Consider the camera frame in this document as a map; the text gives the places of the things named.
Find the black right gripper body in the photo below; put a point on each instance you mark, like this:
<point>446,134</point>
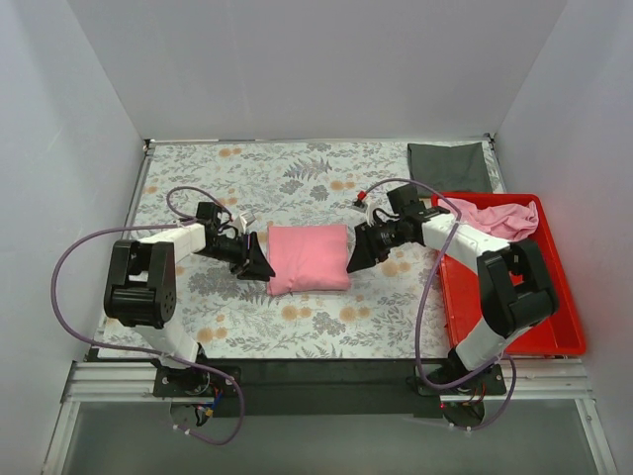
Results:
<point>369,242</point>

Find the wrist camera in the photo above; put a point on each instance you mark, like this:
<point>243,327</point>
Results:
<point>366,206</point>
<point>243,221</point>

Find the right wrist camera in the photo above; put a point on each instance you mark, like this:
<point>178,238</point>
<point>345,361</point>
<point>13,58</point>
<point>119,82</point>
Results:
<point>366,206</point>

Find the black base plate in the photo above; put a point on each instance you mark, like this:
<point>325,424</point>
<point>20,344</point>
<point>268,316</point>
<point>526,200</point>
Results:
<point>316,387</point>

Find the folded dark grey t shirt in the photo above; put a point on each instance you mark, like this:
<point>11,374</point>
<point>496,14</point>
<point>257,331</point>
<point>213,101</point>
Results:
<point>459,168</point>

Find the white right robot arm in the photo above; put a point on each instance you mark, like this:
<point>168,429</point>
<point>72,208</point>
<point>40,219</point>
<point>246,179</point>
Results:
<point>515,287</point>

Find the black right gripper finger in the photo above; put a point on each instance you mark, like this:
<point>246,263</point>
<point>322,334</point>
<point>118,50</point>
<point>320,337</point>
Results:
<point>362,232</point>
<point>365,254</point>

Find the pink t shirt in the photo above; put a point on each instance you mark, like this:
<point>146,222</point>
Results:
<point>511,221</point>
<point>308,259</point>

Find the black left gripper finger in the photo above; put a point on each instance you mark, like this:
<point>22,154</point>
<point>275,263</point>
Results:
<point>253,274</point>
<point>257,260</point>

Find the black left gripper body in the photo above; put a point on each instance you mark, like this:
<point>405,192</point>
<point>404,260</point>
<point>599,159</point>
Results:
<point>249,254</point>

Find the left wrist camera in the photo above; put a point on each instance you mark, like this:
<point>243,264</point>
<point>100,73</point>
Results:
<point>243,221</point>

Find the floral patterned table mat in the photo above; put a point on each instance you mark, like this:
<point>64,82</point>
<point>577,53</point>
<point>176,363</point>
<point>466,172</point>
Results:
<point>384,314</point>

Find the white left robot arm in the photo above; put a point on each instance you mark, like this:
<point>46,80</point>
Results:
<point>141,290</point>

